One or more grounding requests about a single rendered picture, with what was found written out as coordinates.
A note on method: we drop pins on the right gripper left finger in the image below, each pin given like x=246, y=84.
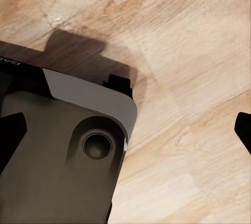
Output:
x=12, y=130

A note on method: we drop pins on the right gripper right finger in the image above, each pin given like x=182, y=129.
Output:
x=243, y=129

